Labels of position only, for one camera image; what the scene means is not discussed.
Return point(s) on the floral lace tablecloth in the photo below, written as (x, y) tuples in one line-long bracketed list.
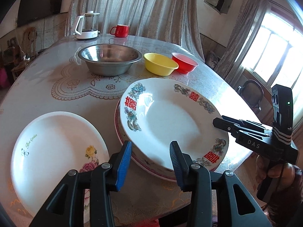
[(75, 80)]

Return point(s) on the white rose garden plate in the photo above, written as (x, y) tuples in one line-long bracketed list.
[(46, 149)]

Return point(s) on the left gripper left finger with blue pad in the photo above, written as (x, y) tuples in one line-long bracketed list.
[(65, 204)]

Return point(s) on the wall electrical box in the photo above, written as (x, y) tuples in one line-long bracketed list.
[(221, 6)]

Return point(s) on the wooden chair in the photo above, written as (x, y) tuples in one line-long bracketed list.
[(28, 52)]

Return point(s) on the red plastic bowl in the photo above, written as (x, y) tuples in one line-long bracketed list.
[(186, 64)]

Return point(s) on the white glass electric kettle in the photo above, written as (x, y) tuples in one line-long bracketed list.
[(86, 25)]

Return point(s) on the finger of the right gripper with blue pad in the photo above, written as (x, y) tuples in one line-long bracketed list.
[(243, 125), (225, 125)]

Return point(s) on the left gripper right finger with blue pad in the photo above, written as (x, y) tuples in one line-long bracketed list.
[(235, 205)]

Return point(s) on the person's right hand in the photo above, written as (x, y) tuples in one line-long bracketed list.
[(287, 173)]

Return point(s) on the yellow plastic bowl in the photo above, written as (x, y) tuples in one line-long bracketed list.
[(159, 64)]

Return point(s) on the beige lace curtain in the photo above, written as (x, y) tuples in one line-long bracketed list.
[(173, 21)]

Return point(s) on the black wall television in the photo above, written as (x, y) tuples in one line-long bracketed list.
[(32, 10)]

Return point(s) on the purple floral rim plate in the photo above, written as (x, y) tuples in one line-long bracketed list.
[(132, 155)]

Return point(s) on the red ceramic mug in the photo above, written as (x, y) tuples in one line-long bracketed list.
[(120, 31)]

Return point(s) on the dragon double-happiness plate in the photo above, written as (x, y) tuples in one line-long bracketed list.
[(146, 91)]

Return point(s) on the dark round-back chair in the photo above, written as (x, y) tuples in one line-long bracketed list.
[(252, 93)]

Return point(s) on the window side curtain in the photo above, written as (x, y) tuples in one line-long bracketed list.
[(248, 23)]

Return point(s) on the stainless steel bowl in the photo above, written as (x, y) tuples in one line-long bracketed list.
[(109, 59)]

